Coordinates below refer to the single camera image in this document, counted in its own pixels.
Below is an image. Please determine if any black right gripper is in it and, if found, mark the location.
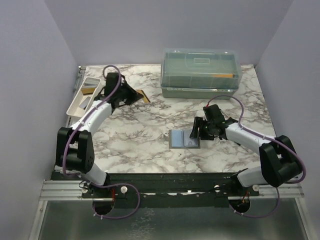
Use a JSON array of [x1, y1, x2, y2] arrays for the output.
[[190, 116, 215, 141]]

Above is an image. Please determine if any gold striped credit card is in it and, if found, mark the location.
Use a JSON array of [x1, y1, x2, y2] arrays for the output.
[[136, 89, 151, 104]]

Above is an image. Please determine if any grey leather card holder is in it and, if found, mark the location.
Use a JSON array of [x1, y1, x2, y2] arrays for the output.
[[163, 129, 201, 149]]

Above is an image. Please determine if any grey credit card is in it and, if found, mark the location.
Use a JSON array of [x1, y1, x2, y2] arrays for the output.
[[78, 97, 91, 110]]

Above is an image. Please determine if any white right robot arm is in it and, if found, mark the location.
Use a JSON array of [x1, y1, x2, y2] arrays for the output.
[[189, 104, 303, 196]]

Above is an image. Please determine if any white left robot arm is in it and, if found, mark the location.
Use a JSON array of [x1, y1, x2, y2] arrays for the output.
[[55, 72, 144, 198]]

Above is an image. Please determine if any white plastic card tray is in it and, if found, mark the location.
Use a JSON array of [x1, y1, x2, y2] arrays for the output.
[[66, 77, 103, 119]]

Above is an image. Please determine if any clear lidded storage box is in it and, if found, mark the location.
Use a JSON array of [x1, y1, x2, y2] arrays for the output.
[[160, 48, 243, 99]]

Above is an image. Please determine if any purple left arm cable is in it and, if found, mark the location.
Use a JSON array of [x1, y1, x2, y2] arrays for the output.
[[61, 64, 141, 221]]

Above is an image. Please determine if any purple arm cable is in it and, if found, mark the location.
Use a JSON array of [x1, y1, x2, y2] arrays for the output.
[[61, 64, 141, 221], [207, 94, 308, 218]]

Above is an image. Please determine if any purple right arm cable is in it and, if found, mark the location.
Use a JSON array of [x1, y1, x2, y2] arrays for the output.
[[207, 94, 308, 218]]

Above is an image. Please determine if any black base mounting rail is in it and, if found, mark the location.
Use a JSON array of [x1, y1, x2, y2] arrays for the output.
[[81, 172, 259, 211]]

